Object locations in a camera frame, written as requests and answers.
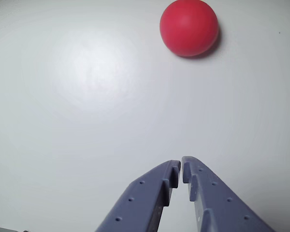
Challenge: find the red ball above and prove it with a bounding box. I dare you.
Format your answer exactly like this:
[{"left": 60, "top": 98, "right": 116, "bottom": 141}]
[{"left": 159, "top": 0, "right": 219, "bottom": 58}]

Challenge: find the blue-grey gripper finger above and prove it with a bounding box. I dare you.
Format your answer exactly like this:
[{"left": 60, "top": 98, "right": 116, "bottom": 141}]
[
  {"left": 181, "top": 156, "right": 277, "bottom": 232},
  {"left": 94, "top": 159, "right": 181, "bottom": 232}
]

